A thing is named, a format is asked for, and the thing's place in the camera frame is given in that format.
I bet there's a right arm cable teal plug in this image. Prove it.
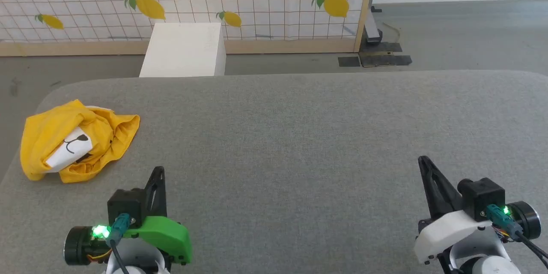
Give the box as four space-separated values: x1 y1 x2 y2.
485 204 548 268

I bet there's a grey fabric sofa cushion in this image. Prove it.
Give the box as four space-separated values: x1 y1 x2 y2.
0 70 548 274

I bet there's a white rectangular box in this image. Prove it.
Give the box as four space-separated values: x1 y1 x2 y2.
139 23 226 77

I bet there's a dark mat under partition foot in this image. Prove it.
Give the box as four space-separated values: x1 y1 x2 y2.
362 42 403 54

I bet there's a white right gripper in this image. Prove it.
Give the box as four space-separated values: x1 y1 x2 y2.
414 155 542 265

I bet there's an arm cable teal plug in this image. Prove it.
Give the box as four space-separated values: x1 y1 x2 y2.
108 213 131 274
485 204 548 268

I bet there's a large black floor mat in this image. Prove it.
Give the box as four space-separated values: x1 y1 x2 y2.
359 53 413 68

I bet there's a grey metal partition foot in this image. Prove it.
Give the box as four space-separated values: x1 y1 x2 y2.
364 6 383 45

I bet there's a yellow cat-face T-shirt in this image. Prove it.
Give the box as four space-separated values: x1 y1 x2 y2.
20 99 141 184

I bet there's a thin yellow floor cable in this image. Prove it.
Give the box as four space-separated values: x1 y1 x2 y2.
382 21 402 44

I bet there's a left arm cable teal plug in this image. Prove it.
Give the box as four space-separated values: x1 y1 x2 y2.
108 213 131 274

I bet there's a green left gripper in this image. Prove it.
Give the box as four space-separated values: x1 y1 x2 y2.
64 166 192 266

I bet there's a lemon-print grid partition screen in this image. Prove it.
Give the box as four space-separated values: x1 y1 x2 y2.
0 0 378 57

